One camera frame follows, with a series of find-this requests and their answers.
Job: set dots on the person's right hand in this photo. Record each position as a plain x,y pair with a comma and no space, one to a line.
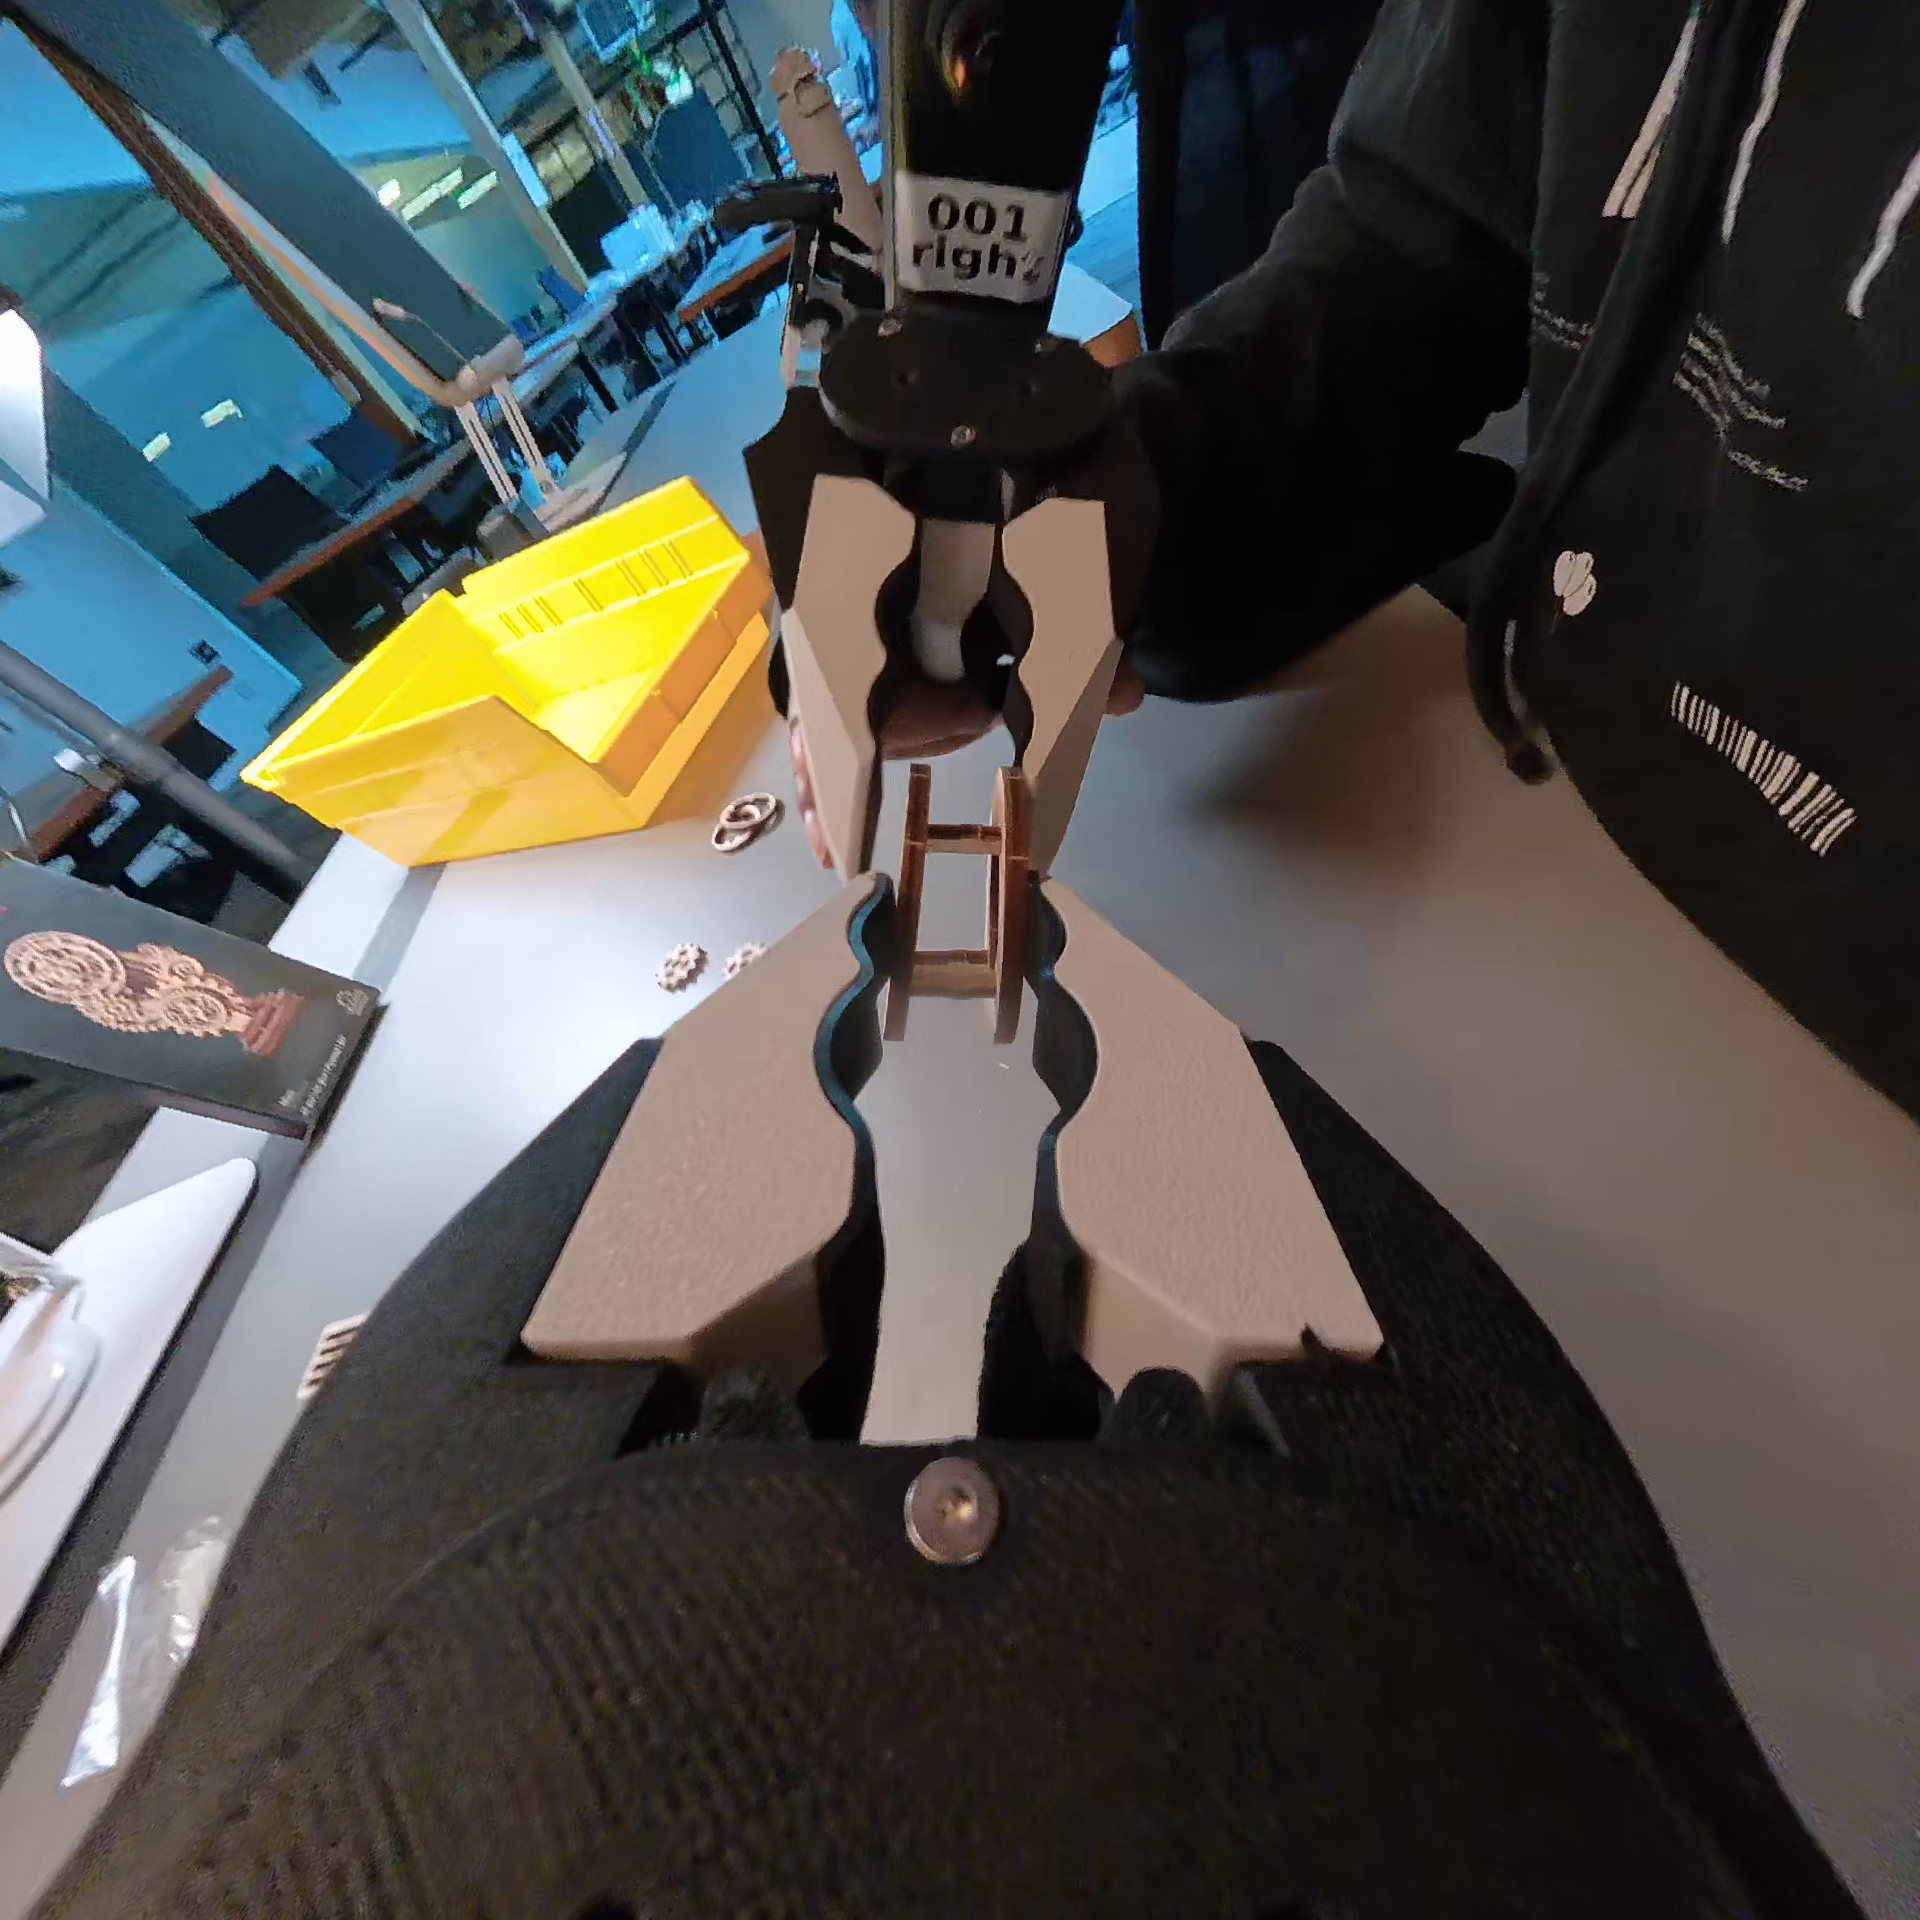
930,728

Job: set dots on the white angled panel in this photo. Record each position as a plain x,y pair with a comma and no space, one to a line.
19,435

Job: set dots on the black screen on stand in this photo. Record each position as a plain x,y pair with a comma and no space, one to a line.
301,195

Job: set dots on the grey metal pole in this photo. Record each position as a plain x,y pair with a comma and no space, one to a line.
151,765

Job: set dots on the person's right forearm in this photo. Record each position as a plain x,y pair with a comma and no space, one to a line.
1320,450

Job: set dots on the dark puzzle kit box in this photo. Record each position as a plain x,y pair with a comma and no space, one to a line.
224,1035

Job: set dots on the person's black hoodie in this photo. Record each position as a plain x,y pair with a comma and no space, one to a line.
1725,601

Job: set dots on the wooden spool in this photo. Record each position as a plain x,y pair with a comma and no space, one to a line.
1013,901

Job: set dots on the black white device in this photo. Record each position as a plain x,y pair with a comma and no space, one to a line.
810,271

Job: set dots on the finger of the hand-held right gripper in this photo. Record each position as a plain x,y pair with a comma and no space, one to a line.
832,645
1073,645

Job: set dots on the small slotted wooden piece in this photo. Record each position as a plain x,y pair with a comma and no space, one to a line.
330,1358

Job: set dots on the yellow plastic bin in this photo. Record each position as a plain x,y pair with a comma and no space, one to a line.
450,750

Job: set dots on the clear plastic bag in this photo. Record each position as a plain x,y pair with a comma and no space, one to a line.
142,1634

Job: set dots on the background wooden desk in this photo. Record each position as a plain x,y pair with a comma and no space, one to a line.
361,519
734,271

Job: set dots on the clear round dish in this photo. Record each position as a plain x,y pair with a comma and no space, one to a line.
30,1381

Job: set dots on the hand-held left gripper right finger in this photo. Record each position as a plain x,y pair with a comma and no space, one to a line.
1201,1200

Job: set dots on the white flat device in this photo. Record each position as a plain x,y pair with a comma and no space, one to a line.
151,1274

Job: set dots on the black office chair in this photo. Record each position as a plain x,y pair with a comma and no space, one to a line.
270,519

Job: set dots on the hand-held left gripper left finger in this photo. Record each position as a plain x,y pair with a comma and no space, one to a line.
704,1200

